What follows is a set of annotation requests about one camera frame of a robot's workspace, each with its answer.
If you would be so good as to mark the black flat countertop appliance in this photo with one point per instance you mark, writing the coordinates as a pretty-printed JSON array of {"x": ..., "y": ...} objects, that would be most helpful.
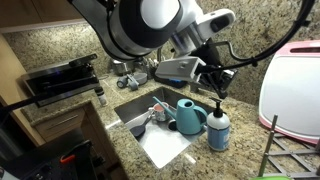
[{"x": 60, "y": 80}]

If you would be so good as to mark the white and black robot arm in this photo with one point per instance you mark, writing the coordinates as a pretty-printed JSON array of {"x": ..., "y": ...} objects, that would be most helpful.
[{"x": 133, "y": 30}]

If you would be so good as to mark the black silver kitchen gadget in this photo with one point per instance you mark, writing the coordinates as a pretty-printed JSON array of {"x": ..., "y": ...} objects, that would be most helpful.
[{"x": 141, "y": 65}]

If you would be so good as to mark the blue sponge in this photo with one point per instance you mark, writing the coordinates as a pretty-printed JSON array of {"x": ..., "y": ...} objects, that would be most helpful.
[{"x": 175, "y": 81}]

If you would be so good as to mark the metal dish rack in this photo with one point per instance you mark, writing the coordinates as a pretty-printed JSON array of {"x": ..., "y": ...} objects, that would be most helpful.
[{"x": 268, "y": 146}]

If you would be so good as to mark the plain white cutting board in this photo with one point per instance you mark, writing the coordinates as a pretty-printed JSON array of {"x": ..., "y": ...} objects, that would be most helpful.
[{"x": 163, "y": 145}]

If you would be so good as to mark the grey kitchen gadget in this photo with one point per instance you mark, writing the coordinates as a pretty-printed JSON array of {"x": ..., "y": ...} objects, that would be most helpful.
[{"x": 131, "y": 83}]

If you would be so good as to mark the teal watering can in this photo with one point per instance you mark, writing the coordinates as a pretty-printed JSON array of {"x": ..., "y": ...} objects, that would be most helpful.
[{"x": 188, "y": 118}]

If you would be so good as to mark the green plastic item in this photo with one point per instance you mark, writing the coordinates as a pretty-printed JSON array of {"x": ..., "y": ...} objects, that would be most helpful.
[{"x": 270, "y": 177}]

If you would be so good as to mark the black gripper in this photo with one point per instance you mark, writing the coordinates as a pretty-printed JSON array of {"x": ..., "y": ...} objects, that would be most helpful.
[{"x": 208, "y": 58}]

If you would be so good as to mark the steel sink basin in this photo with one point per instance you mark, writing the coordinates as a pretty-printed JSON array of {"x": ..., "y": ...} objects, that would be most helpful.
[{"x": 133, "y": 106}]

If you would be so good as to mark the black sponge tray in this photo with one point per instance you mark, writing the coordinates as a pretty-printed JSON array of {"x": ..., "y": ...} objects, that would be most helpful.
[{"x": 176, "y": 85}]

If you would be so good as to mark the soap bottle with black pump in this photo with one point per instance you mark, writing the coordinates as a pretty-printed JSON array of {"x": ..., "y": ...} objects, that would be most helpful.
[{"x": 218, "y": 133}]

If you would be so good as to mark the grey bowl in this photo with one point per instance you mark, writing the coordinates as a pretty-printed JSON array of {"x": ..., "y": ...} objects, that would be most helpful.
[{"x": 142, "y": 77}]

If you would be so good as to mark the wooden drawer front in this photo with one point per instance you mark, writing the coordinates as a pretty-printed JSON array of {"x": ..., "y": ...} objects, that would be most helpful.
[{"x": 60, "y": 123}]

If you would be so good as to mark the pink-rimmed white cutting board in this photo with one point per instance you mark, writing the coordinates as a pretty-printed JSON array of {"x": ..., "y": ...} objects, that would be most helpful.
[{"x": 293, "y": 93}]

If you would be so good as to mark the black metal pole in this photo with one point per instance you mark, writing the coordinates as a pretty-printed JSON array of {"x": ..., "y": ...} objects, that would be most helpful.
[{"x": 16, "y": 105}]

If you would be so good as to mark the black spatula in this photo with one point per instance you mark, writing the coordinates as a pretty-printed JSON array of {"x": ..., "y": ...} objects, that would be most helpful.
[{"x": 137, "y": 130}]

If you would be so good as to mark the wooden wall cabinet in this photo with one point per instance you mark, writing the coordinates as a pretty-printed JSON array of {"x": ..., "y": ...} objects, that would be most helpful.
[{"x": 20, "y": 10}]

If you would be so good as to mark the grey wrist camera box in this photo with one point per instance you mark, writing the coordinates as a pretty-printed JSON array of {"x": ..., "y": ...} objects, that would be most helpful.
[{"x": 178, "y": 69}]

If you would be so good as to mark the pink and white mug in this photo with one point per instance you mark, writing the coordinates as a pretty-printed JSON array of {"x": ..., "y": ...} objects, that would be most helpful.
[{"x": 160, "y": 112}]

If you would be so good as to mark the small white bottle black cap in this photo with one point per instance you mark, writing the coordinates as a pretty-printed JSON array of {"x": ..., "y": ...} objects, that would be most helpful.
[{"x": 101, "y": 96}]

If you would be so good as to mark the black equipment case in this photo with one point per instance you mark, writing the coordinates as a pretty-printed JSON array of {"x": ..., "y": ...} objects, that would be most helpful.
[{"x": 40, "y": 160}]

